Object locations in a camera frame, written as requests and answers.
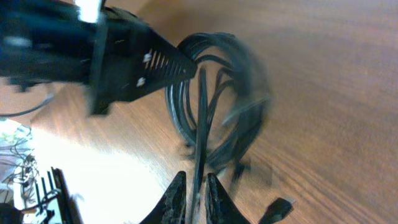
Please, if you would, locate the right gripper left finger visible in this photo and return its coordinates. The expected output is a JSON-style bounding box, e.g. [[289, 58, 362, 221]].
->
[[140, 171, 187, 224]]

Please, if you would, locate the black usb cable bundle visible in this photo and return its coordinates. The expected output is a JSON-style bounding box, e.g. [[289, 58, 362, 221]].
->
[[164, 32, 295, 224]]

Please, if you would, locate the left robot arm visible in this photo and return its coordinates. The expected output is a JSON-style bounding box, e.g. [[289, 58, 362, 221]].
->
[[1, 1, 197, 115]]

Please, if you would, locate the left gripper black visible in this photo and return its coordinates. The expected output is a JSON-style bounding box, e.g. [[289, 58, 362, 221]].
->
[[86, 7, 197, 115]]

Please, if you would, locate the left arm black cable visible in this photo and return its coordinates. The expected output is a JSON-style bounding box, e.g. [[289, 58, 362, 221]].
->
[[0, 91, 55, 118]]

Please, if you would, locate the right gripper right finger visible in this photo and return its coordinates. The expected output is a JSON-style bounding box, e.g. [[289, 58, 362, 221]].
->
[[205, 173, 250, 224]]

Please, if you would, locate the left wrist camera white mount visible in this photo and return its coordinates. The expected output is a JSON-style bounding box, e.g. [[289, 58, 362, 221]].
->
[[73, 0, 103, 24]]

